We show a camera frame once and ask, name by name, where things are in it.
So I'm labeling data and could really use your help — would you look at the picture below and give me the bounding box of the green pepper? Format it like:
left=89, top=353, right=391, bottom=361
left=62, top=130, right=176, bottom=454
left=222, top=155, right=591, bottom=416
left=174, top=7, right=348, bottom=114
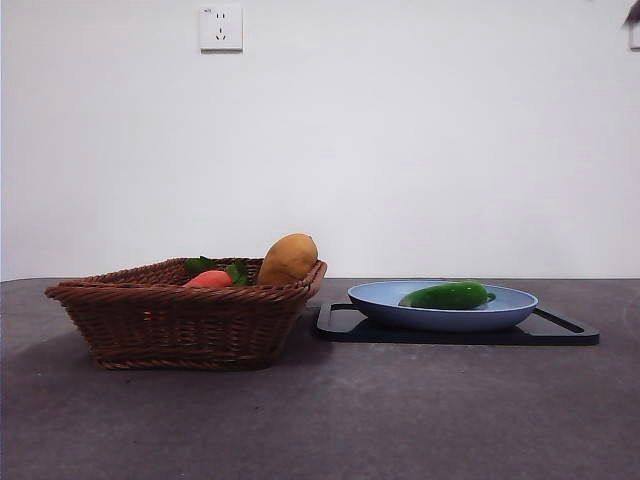
left=398, top=280, right=498, bottom=312

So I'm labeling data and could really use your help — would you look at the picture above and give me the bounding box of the blue round plate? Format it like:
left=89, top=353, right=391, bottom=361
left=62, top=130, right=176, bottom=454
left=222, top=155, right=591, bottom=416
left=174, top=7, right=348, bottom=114
left=346, top=280, right=540, bottom=334

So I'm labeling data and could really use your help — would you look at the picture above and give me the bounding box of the brown potato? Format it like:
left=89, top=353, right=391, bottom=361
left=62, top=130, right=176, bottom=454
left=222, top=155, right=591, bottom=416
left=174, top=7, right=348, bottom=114
left=256, top=232, right=320, bottom=287

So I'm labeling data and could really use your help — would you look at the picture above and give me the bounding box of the black rectangular tray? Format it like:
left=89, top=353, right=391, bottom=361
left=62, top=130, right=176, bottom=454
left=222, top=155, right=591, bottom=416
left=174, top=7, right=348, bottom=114
left=313, top=301, right=601, bottom=348

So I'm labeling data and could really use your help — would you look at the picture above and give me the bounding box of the orange carrot with green leaves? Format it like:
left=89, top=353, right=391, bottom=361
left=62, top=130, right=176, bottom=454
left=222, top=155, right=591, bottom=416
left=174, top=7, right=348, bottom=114
left=183, top=255, right=252, bottom=289

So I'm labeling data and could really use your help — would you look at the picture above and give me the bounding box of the brown wicker basket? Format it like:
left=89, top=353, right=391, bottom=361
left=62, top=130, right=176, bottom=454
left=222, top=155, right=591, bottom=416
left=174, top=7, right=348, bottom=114
left=44, top=257, right=329, bottom=372

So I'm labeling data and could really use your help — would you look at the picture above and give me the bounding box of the white wall socket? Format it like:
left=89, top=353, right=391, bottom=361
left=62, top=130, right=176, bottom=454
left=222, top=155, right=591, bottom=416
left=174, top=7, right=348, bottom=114
left=199, top=4, right=245, bottom=54

